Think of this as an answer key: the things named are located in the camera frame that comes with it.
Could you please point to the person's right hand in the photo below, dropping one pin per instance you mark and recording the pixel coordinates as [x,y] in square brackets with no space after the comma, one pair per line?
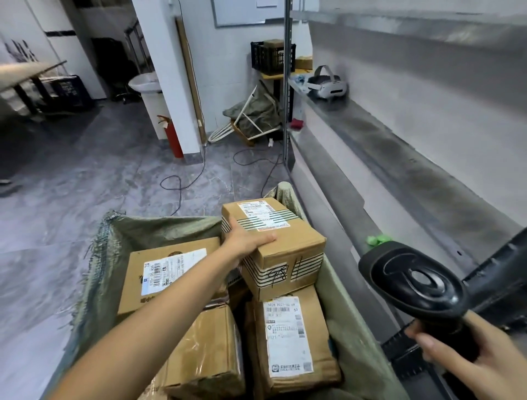
[486,371]

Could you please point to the person's left hand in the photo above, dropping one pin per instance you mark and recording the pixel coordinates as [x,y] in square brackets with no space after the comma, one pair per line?
[243,243]

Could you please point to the box with striped tape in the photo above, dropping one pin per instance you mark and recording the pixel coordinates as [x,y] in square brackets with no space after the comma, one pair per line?
[288,243]

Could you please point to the black barcode scanner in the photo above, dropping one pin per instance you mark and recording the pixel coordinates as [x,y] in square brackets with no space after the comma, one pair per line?
[411,280]

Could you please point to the brown cardboard box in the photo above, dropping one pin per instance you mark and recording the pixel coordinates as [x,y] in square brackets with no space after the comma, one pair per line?
[304,62]

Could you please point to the person's left forearm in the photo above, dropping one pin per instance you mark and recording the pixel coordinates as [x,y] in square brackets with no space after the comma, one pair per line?
[140,334]

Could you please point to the green plastic bag roll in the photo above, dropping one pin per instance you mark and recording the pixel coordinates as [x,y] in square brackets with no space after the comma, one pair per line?
[372,241]
[385,238]

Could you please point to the metal shelving rack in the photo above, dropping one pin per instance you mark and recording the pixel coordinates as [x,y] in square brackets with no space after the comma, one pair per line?
[391,136]

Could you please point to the olive box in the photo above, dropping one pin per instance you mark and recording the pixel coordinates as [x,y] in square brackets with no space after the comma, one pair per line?
[273,43]

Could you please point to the brown wooden stick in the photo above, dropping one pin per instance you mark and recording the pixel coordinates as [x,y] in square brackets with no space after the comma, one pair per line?
[243,135]

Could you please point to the red fire extinguisher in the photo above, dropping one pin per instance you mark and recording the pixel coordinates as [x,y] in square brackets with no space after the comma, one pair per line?
[175,142]

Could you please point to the small red object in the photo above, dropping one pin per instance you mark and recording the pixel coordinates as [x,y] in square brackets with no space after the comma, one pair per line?
[297,123]

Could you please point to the long wooden batten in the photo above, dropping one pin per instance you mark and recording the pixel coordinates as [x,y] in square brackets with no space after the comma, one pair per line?
[191,82]

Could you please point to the yellow wooden stand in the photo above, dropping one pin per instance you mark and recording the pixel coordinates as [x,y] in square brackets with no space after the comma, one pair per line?
[273,76]

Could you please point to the teal plastic wrapper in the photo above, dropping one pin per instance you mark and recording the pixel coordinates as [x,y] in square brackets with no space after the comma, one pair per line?
[300,78]

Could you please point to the white VR headset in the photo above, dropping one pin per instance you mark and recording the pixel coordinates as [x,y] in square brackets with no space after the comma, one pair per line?
[329,86]

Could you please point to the black plastic crate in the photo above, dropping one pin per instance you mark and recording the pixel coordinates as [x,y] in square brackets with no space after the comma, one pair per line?
[70,92]
[271,59]

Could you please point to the black office chair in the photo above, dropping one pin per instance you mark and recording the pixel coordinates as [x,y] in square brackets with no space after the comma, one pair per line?
[115,70]

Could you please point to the metal stair railing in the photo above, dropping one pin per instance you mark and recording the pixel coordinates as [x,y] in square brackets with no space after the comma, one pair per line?
[138,41]

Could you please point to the black floor stand base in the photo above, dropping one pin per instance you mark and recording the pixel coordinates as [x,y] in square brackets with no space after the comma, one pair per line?
[8,187]

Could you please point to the white floor air conditioner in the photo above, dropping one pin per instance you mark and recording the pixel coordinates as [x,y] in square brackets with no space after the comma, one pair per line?
[74,62]

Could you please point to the light wooden table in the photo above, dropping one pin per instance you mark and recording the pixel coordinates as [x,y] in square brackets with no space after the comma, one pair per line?
[29,70]

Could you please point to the white metal folding frame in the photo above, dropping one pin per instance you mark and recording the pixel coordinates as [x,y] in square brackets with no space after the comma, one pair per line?
[218,134]

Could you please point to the white wall board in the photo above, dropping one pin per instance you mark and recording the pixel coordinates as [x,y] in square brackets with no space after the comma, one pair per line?
[239,12]

